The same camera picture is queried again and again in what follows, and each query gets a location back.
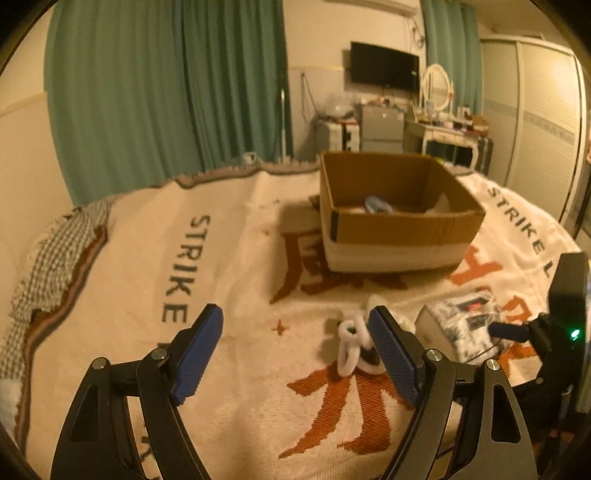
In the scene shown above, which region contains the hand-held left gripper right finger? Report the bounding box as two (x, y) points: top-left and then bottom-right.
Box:
(368, 305), (539, 480)

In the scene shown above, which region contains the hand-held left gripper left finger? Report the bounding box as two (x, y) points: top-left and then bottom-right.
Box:
(51, 304), (225, 480)

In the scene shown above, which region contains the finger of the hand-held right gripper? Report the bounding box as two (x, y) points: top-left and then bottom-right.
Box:
(488, 322), (532, 345)

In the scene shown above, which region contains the white patterned soft pouch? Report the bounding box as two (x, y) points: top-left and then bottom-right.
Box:
(414, 292), (506, 363)

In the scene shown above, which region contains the cardboard box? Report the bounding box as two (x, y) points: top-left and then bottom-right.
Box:
(318, 150), (486, 274)

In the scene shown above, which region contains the white soft item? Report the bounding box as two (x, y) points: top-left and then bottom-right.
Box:
(424, 191), (454, 216)

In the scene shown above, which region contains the blue soft toy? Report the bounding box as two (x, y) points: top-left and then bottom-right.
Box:
(364, 196), (394, 216)

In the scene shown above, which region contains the printed cream blanket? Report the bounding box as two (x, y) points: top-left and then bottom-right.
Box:
(13, 165), (583, 480)

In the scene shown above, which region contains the checked bed sheet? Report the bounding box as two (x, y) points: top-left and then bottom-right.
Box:
(0, 196), (117, 385)

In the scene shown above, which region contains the white wardrobe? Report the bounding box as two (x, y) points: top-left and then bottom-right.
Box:
(479, 37), (588, 219)

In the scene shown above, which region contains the white dressing table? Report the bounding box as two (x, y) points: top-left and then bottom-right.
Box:
(403, 114), (493, 171)

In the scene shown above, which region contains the white appliance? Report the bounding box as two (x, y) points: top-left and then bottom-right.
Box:
(313, 120), (360, 161)

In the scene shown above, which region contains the grey mini fridge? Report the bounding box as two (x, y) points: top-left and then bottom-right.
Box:
(357, 103), (408, 154)

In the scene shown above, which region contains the metal pole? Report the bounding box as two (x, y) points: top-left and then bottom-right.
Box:
(276, 87), (288, 163)

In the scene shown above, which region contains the oval white mirror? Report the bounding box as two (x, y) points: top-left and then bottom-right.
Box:
(420, 63), (456, 112)

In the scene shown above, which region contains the clear plastic bag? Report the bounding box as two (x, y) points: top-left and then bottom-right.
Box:
(324, 91), (357, 117)

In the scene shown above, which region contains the wide green curtain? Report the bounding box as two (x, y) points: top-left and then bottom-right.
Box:
(43, 0), (294, 206)

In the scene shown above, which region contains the narrow green curtain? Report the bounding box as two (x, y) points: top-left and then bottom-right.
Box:
(420, 0), (484, 114)

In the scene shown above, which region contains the wall television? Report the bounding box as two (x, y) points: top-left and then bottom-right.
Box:
(349, 41), (421, 90)

